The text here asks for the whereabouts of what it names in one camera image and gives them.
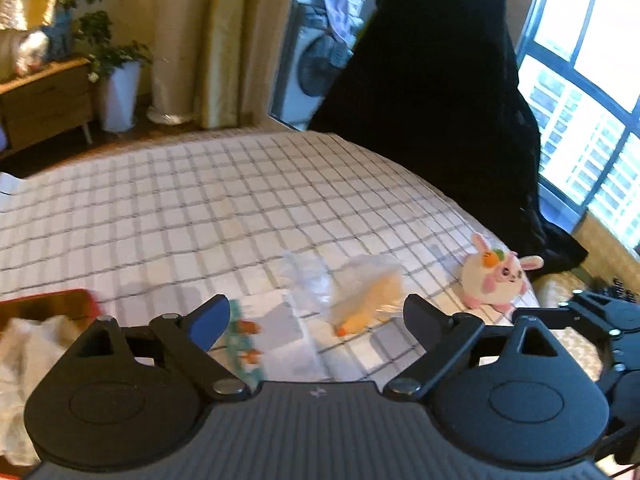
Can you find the red box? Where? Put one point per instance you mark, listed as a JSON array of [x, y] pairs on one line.
[[55, 302]]

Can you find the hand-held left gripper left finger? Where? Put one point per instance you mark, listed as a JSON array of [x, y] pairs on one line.
[[207, 321]]

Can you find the checkered bed sheet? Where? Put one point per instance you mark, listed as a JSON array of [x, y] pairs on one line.
[[225, 200]]

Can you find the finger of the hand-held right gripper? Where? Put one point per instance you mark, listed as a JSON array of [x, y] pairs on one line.
[[550, 316]]

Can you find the white lace cloth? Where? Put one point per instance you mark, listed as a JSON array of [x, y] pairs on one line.
[[30, 360]]

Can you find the white plastic bag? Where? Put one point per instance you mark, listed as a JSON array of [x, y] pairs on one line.
[[31, 52]]

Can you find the blue box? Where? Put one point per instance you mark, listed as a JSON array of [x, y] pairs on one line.
[[60, 35]]

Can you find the beige curtain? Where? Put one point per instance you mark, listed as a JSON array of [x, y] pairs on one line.
[[215, 35]]

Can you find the white washing machine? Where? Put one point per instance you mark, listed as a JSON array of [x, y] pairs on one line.
[[315, 60]]

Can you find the white planter pot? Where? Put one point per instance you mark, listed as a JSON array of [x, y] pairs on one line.
[[120, 95]]

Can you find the black hanging cloth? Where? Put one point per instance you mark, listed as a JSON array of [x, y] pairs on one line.
[[440, 85]]

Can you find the yellow duck plush toy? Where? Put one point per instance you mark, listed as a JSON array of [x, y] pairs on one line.
[[370, 300]]

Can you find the green potted plant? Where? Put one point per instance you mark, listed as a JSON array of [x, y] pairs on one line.
[[95, 20]]

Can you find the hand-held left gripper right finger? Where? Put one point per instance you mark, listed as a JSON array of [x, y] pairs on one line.
[[419, 315]]

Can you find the white pink bunny plush toy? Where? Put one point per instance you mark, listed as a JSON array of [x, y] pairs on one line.
[[495, 275]]

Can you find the clothes on washing machine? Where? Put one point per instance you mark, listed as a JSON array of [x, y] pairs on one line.
[[345, 10]]

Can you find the wooden sideboard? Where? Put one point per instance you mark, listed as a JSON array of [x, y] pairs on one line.
[[45, 105]]

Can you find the window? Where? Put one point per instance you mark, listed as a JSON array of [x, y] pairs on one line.
[[585, 85]]

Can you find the clear bag with carrot print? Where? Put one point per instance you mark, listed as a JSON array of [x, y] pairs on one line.
[[280, 340]]

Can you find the clear plastic bag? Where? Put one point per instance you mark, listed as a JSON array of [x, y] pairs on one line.
[[320, 275]]

